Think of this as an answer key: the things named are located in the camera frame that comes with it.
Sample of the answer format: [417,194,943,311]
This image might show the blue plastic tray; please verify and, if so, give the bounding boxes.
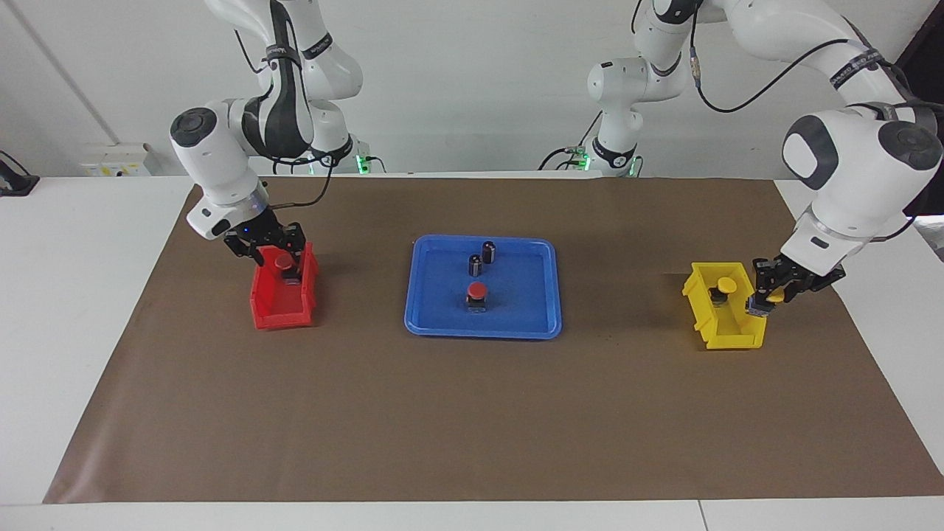
[403,235,563,341]

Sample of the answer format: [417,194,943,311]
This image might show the red plastic bin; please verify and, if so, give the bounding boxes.
[249,241,320,331]

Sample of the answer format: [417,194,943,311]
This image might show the yellow plastic bin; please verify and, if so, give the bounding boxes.
[681,261,768,350]

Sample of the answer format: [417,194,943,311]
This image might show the brown paper table mat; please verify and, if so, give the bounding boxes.
[43,176,944,504]

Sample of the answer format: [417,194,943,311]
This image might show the dark background panel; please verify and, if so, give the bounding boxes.
[896,4,944,218]

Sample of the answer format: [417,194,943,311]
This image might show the black desk object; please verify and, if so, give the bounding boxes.
[0,151,40,197]

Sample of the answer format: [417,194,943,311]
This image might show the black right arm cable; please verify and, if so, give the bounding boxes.
[235,0,347,211]

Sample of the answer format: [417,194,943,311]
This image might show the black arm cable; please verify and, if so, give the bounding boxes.
[235,0,347,211]
[631,0,944,244]

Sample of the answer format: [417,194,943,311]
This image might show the white wall socket box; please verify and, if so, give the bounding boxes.
[80,142,159,178]

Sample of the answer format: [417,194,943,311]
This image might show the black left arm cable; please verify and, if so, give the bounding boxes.
[631,0,944,244]

